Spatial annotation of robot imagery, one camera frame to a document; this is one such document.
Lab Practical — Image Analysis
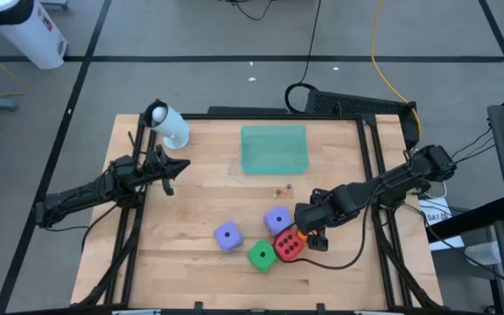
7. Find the teal translucent plastic bin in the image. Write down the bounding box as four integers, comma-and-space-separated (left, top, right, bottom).
240, 124, 311, 175

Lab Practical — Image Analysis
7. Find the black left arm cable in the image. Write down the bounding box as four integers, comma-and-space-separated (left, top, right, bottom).
80, 203, 118, 254

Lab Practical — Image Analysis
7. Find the white paper label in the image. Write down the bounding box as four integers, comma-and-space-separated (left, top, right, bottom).
417, 199, 466, 251

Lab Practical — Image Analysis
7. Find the black floor cable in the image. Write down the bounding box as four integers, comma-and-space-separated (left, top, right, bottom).
283, 0, 323, 114

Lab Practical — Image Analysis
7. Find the green foam die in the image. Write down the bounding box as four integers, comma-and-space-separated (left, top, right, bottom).
247, 239, 278, 273

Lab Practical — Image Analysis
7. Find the orange foam die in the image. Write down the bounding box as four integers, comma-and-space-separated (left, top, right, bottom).
296, 230, 319, 244

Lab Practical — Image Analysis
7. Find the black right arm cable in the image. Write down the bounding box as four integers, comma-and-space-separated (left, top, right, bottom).
284, 205, 369, 270

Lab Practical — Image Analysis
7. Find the purple foam die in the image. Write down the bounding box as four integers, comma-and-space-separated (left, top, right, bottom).
263, 205, 296, 237
213, 220, 244, 253

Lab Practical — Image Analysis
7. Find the white cable bundle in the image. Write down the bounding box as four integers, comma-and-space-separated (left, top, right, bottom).
424, 179, 449, 201

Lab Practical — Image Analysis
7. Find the red foam die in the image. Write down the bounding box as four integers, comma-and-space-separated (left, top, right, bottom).
273, 229, 305, 263

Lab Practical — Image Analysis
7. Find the white cylindrical camera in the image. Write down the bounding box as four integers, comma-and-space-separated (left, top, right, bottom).
143, 99, 191, 151

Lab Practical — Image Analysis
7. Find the large white cylinder black band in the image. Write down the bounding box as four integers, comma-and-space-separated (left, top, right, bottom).
0, 0, 68, 70

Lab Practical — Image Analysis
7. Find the black aluminium table frame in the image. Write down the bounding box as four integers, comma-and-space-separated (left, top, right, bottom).
70, 112, 444, 315

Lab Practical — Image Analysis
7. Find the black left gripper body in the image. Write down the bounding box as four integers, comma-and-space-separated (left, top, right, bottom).
140, 148, 168, 186

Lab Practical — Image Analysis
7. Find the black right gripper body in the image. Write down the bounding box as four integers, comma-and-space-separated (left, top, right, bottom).
294, 194, 340, 235

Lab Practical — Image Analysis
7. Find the yellow cable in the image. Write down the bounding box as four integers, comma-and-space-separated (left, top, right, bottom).
369, 0, 423, 137

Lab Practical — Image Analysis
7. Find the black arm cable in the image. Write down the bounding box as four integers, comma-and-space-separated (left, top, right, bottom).
284, 205, 369, 270
80, 203, 118, 254

